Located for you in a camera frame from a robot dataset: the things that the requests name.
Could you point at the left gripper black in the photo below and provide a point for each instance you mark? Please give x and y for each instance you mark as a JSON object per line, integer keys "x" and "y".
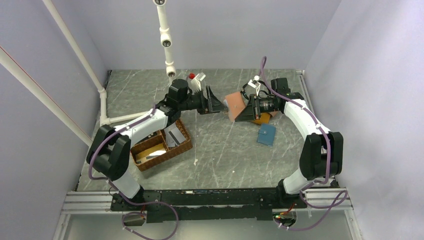
{"x": 211, "y": 103}

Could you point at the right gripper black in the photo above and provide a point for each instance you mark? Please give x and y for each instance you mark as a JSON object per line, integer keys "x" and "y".
{"x": 251, "y": 111}

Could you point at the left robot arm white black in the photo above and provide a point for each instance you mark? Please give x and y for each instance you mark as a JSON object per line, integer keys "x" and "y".
{"x": 110, "y": 149}

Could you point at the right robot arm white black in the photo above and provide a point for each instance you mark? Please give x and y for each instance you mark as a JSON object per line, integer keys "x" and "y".
{"x": 322, "y": 153}

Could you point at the mustard yellow card holder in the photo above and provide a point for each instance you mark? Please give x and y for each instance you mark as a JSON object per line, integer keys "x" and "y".
{"x": 263, "y": 119}

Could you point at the blue card holder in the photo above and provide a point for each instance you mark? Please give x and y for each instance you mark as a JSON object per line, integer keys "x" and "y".
{"x": 266, "y": 134}

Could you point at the grey card in basket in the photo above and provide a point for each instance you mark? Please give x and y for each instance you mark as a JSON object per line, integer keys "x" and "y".
{"x": 173, "y": 136}

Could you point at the gold card in basket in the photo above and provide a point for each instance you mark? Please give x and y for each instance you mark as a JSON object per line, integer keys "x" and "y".
{"x": 149, "y": 154}

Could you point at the brown wicker basket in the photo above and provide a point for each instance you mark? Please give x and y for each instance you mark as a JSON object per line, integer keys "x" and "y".
{"x": 158, "y": 138}

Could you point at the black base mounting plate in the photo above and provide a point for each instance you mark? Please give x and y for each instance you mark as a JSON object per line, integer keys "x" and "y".
{"x": 210, "y": 204}

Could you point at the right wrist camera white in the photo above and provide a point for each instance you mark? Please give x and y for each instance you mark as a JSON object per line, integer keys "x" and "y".
{"x": 254, "y": 83}

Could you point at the aluminium rail frame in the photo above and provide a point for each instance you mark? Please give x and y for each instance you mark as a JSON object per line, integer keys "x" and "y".
{"x": 316, "y": 199}

